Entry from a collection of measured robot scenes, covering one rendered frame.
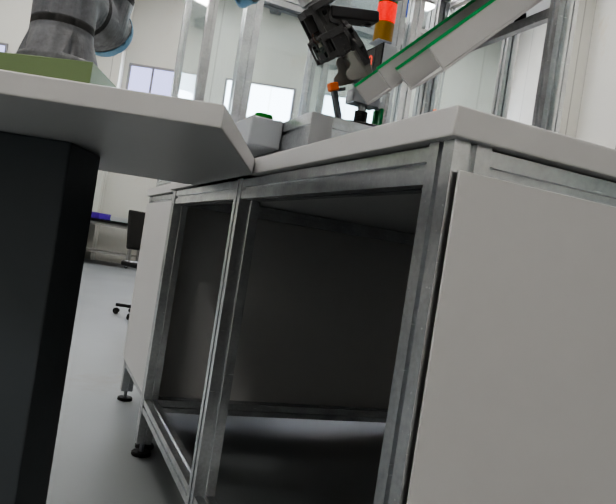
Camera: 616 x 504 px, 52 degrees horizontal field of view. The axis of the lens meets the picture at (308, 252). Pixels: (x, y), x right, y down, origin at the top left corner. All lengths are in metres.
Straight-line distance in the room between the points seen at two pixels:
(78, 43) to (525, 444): 1.01
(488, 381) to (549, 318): 0.10
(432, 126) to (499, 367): 0.25
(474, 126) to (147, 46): 11.77
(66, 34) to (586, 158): 0.93
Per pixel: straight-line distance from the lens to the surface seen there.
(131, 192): 11.86
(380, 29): 1.69
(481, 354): 0.65
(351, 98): 1.41
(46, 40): 1.28
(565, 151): 0.71
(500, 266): 0.65
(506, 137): 0.66
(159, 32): 12.35
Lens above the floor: 0.70
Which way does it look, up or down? level
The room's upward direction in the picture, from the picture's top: 9 degrees clockwise
